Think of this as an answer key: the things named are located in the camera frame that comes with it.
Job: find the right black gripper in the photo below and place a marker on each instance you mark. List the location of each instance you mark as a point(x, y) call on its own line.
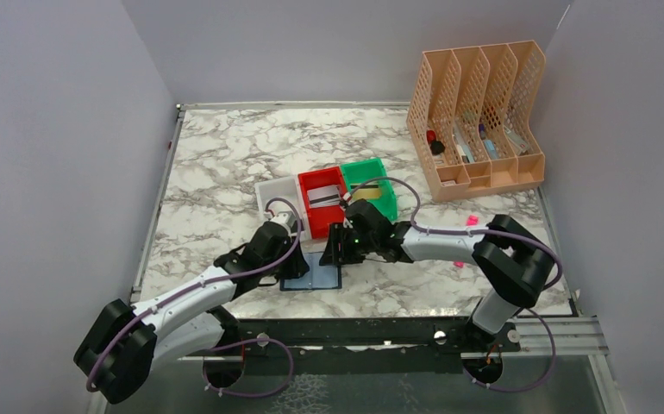
point(332, 255)

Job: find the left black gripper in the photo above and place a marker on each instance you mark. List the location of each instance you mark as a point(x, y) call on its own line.
point(297, 265)

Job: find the navy blue card holder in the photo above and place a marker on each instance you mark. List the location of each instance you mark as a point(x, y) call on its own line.
point(319, 277)

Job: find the white plastic bin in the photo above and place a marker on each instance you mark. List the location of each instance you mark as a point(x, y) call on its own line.
point(287, 188)

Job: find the peach file organizer rack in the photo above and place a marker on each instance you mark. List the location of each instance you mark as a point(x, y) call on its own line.
point(482, 88)

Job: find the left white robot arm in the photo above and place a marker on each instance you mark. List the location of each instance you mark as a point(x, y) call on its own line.
point(126, 341)

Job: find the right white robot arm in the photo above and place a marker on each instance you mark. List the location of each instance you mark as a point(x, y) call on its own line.
point(515, 262)

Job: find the gold card in green bin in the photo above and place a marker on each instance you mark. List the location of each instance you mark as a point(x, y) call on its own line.
point(370, 191)

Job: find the red plastic bin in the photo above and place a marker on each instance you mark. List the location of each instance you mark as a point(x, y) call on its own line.
point(319, 219)

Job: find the pink highlighter pen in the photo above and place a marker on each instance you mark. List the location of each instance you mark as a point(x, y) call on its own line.
point(471, 221)

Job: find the red black stamp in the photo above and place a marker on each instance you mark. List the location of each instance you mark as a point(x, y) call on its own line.
point(436, 146)

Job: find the clear pen pack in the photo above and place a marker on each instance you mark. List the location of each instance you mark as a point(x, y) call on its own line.
point(464, 150)

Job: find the grey stapler in rack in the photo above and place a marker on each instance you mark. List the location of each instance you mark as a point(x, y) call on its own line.
point(520, 145)

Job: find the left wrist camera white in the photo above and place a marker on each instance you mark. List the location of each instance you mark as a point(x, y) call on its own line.
point(285, 218)

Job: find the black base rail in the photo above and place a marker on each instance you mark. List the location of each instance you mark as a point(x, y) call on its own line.
point(393, 345)

